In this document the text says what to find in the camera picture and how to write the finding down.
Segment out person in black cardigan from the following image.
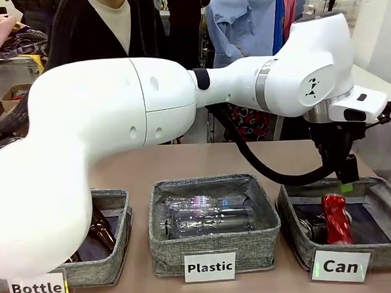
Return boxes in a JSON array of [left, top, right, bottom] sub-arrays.
[[41, 0, 168, 71]]

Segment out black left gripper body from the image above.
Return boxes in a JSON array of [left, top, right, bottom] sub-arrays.
[[308, 119, 357, 163]]

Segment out large clear plastic bottle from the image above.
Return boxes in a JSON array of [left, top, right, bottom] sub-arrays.
[[159, 205, 258, 239]]

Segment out purple yellow cloth pile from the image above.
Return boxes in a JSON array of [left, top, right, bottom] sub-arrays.
[[11, 22, 50, 78]]

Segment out background person in dark clothes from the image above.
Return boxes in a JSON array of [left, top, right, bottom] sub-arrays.
[[166, 0, 219, 71]]

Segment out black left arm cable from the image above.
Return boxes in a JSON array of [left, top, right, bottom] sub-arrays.
[[208, 97, 337, 191]]

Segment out crushed silver can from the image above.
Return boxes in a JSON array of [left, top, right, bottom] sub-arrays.
[[299, 213, 329, 243]]

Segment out black red floral skirt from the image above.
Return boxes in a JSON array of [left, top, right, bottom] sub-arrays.
[[221, 99, 285, 144]]

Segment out white Can label sign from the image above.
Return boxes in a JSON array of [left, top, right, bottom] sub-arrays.
[[308, 246, 376, 287]]

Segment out open cardboard box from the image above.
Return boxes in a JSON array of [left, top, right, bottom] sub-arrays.
[[0, 83, 34, 115]]

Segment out clear plastic storage boxes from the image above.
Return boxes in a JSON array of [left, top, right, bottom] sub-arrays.
[[300, 0, 363, 27]]

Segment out crushed bottle with blue cap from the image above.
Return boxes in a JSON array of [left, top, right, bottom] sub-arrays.
[[164, 191, 249, 212]]

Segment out white Plastic label sign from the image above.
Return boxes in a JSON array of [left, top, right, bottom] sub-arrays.
[[183, 249, 239, 284]]

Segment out figure in light blue shirt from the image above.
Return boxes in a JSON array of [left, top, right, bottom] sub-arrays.
[[204, 0, 287, 69]]

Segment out white Bottle label sign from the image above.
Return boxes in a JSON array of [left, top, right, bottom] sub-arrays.
[[7, 267, 71, 293]]

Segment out crushed red can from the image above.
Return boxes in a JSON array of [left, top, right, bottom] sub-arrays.
[[320, 193, 355, 246]]

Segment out grey braided cable sleeve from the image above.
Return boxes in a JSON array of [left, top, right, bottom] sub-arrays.
[[0, 92, 33, 146]]

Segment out pink hanging garment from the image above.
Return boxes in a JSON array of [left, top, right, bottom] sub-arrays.
[[280, 0, 301, 41]]

